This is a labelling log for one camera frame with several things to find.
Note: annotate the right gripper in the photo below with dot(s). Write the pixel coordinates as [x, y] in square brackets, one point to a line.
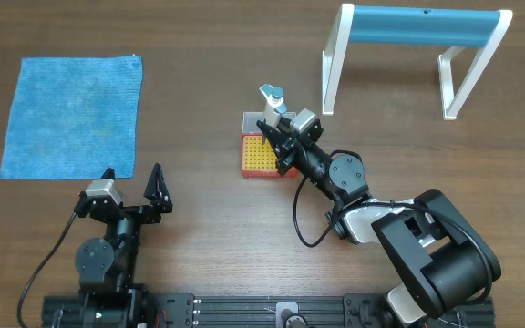
[301, 155]

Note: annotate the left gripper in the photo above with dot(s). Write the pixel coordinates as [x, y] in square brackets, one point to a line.
[139, 214]

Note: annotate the white pipette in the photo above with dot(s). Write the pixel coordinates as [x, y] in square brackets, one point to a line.
[271, 109]

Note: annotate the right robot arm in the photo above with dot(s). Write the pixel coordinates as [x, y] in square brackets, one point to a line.
[449, 269]

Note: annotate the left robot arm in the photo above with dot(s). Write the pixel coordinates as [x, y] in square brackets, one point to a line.
[94, 259]

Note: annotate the red and yellow tip box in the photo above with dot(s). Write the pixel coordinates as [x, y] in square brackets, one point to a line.
[255, 157]

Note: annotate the blue cloth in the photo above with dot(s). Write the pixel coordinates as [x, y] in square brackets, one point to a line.
[71, 114]

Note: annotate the white and blue stand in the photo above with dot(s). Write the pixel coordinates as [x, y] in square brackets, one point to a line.
[417, 25]

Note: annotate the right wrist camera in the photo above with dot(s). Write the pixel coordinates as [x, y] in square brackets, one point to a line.
[302, 120]

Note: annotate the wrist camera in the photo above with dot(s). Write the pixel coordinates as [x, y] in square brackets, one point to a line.
[103, 189]
[302, 120]

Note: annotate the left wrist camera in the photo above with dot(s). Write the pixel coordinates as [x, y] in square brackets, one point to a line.
[103, 189]

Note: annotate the mounting rail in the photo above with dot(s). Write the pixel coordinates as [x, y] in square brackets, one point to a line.
[244, 310]

